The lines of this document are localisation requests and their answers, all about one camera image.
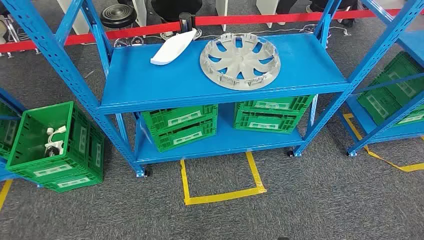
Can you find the grey plastic wheel hubcap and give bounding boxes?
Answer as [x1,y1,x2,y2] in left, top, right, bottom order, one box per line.
[199,32,282,91]

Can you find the blue metal shelf rack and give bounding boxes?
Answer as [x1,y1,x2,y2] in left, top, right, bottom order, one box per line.
[337,0,424,157]
[0,87,44,189]
[1,0,420,179]

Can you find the white plastic cover part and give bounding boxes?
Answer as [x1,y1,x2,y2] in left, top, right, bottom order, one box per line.
[150,28,199,66]

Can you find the yellow floor tape square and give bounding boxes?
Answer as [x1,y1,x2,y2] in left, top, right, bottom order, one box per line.
[0,178,13,211]
[342,113,424,173]
[180,151,268,206]

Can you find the white desk panel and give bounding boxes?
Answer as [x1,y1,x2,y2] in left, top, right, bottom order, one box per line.
[132,0,148,27]
[255,0,281,29]
[215,0,229,32]
[56,0,90,36]

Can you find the red barrier belt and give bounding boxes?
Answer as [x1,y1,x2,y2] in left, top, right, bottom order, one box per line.
[195,8,403,27]
[0,21,182,54]

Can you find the person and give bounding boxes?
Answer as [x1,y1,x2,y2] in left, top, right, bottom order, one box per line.
[151,0,204,23]
[276,0,359,28]

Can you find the black round stool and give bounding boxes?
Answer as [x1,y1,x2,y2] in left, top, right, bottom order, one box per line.
[100,3,145,48]

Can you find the green open plastic crate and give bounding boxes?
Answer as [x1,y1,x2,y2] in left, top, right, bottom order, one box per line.
[5,101,98,185]

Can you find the black stanchion post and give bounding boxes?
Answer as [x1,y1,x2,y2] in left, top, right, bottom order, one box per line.
[178,12,197,34]

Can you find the white charger with cable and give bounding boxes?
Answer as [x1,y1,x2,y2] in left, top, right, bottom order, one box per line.
[46,125,67,143]

